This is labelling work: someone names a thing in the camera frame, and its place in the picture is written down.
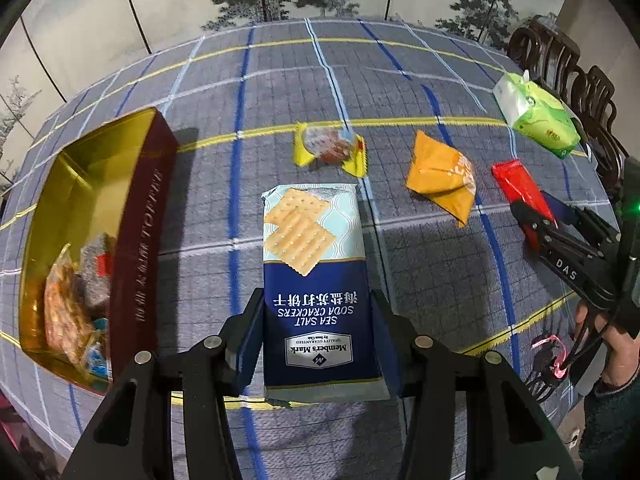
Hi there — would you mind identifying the small blue candy packet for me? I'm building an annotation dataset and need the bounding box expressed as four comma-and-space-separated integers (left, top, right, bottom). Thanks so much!
82, 318, 111, 380

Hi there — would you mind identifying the red snack packet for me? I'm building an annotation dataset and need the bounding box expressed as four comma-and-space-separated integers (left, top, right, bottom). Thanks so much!
490, 158, 559, 252

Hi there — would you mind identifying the clear orange cracker snack bag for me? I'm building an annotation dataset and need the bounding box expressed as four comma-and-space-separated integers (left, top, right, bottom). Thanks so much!
43, 243, 96, 372

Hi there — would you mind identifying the orange snack packet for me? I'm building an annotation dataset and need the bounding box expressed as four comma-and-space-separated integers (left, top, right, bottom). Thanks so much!
406, 130, 476, 228

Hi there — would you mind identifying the black sesame snack packet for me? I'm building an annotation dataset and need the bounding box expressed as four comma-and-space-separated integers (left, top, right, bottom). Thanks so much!
79, 233, 114, 318

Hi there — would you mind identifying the blue soda crackers pack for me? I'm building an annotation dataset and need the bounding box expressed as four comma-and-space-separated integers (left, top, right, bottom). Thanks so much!
262, 183, 390, 403

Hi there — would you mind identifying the yellow-edged clear snack packet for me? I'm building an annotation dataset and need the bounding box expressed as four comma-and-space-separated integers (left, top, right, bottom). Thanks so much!
293, 122, 368, 178

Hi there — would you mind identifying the person's right hand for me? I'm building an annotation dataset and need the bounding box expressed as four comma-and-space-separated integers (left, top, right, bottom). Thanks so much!
593, 314, 639, 390

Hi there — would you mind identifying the green tissue pack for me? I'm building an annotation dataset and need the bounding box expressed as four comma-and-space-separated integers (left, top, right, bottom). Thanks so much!
492, 70, 580, 159

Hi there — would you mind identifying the gold and maroon toffee tin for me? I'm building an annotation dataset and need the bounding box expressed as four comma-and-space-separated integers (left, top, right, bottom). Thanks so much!
18, 107, 178, 394

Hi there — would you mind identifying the dark wooden chair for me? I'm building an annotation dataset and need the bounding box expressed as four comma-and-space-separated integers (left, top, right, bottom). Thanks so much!
506, 15, 629, 204

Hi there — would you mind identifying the blue plaid tablecloth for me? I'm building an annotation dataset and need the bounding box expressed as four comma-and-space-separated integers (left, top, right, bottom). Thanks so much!
1, 18, 613, 456

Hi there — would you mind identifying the painted folding screen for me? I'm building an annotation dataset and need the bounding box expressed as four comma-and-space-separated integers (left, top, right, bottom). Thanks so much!
1, 0, 565, 186

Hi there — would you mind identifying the black cable with red clip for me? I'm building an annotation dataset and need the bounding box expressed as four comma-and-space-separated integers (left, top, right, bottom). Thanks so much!
524, 334, 601, 403

